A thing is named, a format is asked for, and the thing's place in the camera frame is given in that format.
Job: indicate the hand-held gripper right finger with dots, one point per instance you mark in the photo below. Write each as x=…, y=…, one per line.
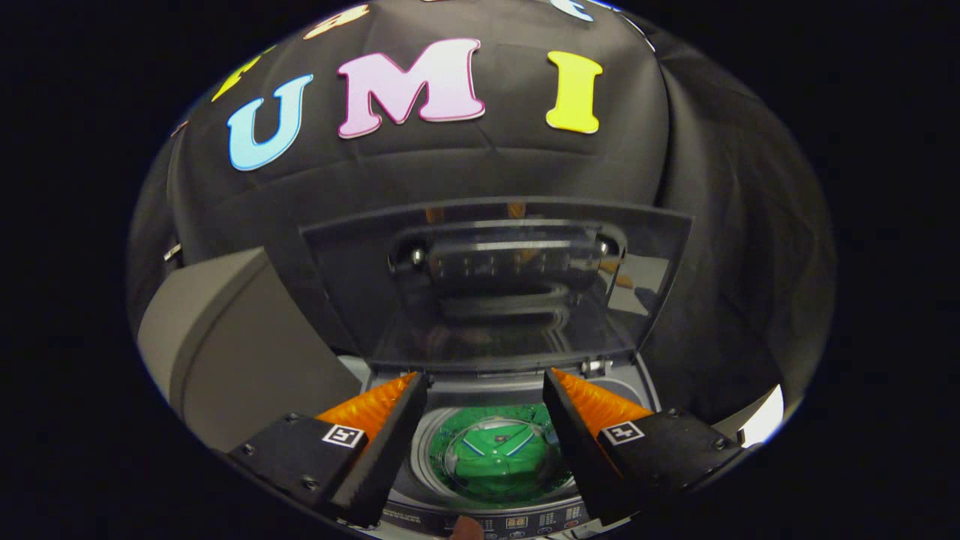
x=581, y=450

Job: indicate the green polo shirt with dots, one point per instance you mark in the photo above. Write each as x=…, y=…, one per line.
x=495, y=457

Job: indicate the silver clip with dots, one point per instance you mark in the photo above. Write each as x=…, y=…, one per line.
x=172, y=251

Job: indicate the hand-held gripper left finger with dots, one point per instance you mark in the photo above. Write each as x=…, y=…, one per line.
x=390, y=450

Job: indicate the copper clip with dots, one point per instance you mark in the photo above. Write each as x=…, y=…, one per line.
x=179, y=127

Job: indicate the grey washing machine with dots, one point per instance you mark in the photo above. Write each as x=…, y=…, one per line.
x=409, y=487

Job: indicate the white printed sheet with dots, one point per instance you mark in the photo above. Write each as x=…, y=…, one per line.
x=761, y=416

